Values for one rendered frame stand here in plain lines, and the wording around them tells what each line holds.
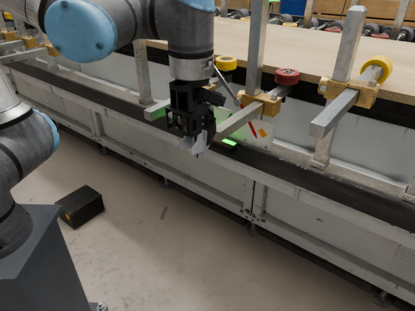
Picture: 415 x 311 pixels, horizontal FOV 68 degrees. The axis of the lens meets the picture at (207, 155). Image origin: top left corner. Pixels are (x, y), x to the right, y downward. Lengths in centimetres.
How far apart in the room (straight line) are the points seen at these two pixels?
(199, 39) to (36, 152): 57
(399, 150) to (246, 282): 84
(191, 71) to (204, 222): 122
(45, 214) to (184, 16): 70
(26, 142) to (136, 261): 87
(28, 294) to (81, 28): 71
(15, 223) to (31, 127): 25
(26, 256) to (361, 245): 119
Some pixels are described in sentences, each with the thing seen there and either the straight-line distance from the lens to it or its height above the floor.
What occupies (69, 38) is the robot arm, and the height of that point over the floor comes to 114.
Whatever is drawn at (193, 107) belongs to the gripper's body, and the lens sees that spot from 66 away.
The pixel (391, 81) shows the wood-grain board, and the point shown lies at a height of 90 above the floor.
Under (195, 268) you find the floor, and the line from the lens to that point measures 154.
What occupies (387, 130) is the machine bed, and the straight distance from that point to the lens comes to 111.
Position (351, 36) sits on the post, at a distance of 83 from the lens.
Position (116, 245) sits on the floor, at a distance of 168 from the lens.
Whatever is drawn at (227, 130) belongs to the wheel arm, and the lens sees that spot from 81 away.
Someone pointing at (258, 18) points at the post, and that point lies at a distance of 91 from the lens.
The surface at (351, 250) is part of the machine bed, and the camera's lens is 148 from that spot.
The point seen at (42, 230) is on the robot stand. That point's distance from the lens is 98.
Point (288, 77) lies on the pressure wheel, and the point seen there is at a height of 90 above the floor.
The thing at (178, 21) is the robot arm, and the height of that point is 114.
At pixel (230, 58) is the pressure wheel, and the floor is 90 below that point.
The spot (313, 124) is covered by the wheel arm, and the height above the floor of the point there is 96.
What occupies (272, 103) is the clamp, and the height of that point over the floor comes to 87.
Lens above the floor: 124
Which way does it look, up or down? 34 degrees down
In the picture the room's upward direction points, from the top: straight up
